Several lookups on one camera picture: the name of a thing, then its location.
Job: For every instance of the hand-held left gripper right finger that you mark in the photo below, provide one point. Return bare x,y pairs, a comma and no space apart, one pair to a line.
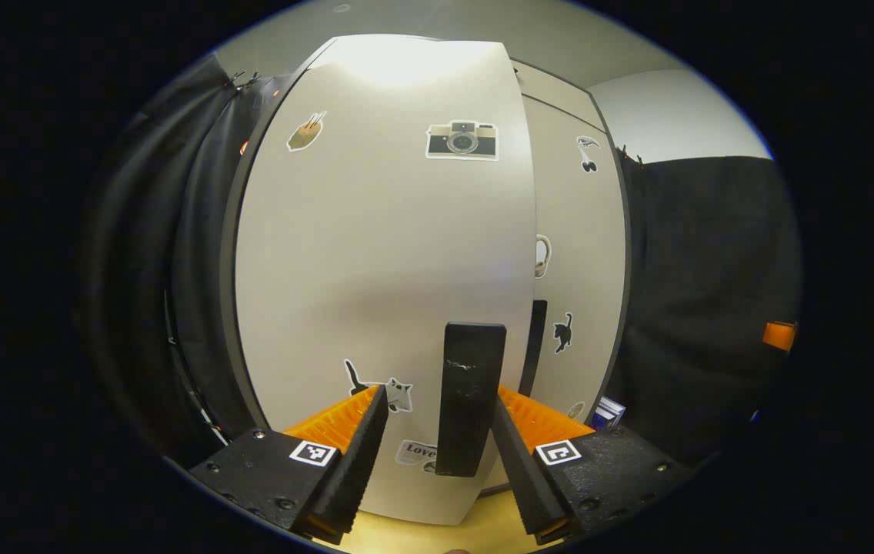
525,477

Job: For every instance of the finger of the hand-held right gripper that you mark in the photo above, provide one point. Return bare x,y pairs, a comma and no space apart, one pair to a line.
779,336

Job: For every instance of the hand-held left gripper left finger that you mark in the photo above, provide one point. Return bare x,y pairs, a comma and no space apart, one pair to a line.
352,469

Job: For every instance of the white door with cherry sticker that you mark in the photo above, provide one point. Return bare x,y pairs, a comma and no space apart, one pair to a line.
583,231

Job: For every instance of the white grey cabinet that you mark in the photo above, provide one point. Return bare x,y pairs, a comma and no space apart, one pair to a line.
228,254

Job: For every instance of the blue small box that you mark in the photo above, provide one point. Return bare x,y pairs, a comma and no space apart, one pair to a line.
615,408

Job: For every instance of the white drawer front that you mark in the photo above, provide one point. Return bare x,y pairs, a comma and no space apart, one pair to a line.
548,88

